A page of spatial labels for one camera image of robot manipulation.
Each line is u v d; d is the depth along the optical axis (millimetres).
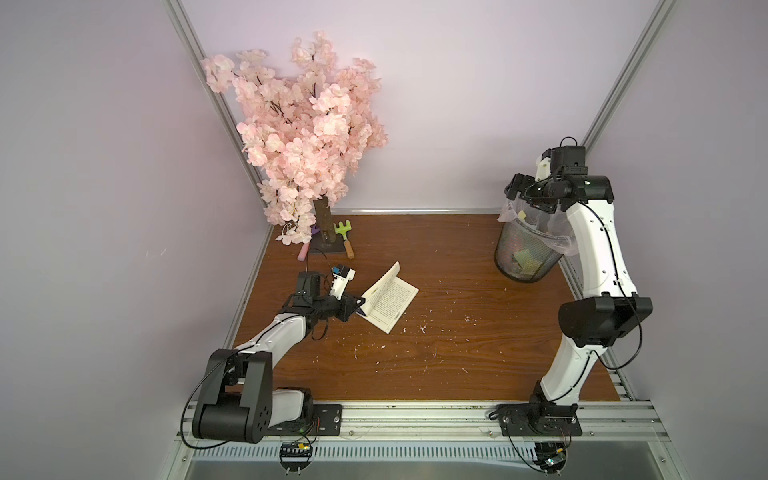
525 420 725
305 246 1092
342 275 779
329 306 758
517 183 729
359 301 850
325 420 729
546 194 649
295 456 715
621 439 709
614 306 495
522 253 919
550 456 696
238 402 415
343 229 1137
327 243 1096
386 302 946
